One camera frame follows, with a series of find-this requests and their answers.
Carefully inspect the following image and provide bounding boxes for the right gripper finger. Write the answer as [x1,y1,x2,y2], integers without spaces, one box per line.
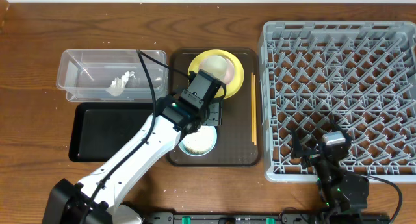
[291,129,304,159]
[330,117,352,142]

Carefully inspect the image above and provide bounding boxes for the white tissue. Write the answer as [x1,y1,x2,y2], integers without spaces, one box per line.
[106,71,135,97]

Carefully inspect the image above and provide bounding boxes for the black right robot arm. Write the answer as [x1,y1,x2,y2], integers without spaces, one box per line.
[291,121,369,223]

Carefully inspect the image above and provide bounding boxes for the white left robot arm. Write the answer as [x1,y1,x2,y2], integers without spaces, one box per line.
[42,90,224,223]

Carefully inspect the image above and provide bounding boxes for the grey dishwasher rack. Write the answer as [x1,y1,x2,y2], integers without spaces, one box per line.
[259,21,415,183]

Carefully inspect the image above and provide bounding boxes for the blue bowl with rice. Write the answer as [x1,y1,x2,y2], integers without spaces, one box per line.
[178,126,217,156]

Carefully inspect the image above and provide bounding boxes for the wooden chopstick outer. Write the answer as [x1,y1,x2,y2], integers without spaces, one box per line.
[253,74,257,146]

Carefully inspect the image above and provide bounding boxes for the brown serving tray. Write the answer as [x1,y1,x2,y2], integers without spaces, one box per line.
[166,48,262,167]

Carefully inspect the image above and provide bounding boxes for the yellow plate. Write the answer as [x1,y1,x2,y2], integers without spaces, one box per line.
[188,49,244,99]

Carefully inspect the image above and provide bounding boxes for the cream cup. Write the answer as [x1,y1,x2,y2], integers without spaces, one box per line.
[202,55,228,77]

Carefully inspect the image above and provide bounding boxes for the pink bowl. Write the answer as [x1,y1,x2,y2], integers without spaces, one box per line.
[199,55,235,84]

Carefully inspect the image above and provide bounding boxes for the black plastic tray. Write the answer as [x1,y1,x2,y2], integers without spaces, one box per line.
[68,102,153,162]

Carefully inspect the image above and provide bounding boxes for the clear plastic bin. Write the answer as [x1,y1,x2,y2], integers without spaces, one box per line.
[56,49,151,102]

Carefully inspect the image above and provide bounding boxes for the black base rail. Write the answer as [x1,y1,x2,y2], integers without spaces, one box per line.
[144,210,391,224]

